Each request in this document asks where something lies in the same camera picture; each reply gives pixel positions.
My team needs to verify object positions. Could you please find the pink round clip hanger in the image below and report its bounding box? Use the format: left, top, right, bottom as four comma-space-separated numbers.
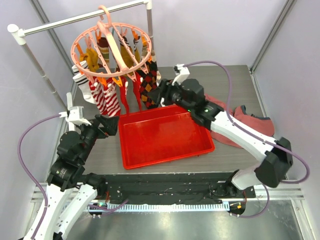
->
70, 1, 154, 83

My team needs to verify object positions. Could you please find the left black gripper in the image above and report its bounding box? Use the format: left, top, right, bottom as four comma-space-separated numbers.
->
76, 113, 119, 163

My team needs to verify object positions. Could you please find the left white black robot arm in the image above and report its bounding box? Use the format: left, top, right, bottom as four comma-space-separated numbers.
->
24, 114, 120, 240

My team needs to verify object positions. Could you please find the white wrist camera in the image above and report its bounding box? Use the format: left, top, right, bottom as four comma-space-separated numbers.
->
172, 64, 190, 86
66, 106, 92, 126

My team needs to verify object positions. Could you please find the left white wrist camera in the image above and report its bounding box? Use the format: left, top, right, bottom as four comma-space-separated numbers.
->
66, 106, 92, 126

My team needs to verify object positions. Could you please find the mustard yellow sock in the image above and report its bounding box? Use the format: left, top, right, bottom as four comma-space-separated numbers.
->
119, 36, 134, 68
80, 48, 99, 72

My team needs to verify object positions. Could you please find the black argyle sock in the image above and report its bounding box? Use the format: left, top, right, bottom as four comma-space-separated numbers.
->
140, 50, 161, 83
135, 61, 159, 109

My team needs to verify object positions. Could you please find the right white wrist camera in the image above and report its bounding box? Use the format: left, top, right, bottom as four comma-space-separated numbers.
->
172, 64, 190, 86

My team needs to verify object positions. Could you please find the white black striped sock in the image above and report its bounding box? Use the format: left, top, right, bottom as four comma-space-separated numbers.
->
72, 72, 96, 104
71, 60, 88, 75

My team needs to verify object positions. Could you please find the pink crumpled garment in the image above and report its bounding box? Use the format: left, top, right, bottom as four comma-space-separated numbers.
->
210, 105, 275, 149

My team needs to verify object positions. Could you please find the white slotted cable duct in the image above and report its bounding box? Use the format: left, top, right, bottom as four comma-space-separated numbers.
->
83, 201, 230, 215

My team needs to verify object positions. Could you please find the red white striped sock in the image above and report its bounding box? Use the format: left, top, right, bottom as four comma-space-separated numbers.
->
89, 78, 107, 115
103, 78, 121, 117

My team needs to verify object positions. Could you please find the white clothes rack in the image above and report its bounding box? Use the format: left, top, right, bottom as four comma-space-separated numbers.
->
7, 0, 154, 110

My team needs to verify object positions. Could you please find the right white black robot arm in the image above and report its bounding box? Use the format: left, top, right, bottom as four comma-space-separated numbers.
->
147, 78, 293, 198

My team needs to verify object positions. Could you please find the beige brown striped sock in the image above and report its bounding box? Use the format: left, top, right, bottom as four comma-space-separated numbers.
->
97, 37, 110, 67

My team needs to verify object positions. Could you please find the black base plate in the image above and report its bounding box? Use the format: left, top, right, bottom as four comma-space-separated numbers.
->
82, 172, 257, 205

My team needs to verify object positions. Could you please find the red plastic tray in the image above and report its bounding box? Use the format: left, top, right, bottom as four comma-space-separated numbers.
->
118, 105, 215, 170

